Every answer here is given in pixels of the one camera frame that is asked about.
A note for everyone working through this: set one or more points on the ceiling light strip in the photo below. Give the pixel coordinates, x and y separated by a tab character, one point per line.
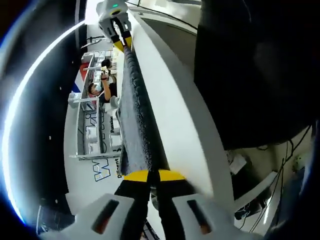
10	125

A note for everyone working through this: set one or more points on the small grey cloth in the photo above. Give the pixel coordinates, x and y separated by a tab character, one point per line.
114	102

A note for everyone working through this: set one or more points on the white shelf storage bins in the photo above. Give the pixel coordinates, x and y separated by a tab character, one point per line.
93	147

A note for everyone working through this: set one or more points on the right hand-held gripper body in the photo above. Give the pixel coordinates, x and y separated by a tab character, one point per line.
110	10

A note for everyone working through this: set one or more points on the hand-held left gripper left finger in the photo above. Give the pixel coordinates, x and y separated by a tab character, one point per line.
125	207

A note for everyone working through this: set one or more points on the grey metal shelf rack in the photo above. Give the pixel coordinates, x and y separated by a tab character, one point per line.
86	100

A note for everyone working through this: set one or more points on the grey towel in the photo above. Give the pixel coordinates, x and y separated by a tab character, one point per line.
135	112

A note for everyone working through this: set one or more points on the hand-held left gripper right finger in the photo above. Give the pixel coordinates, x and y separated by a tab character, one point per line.
180	207

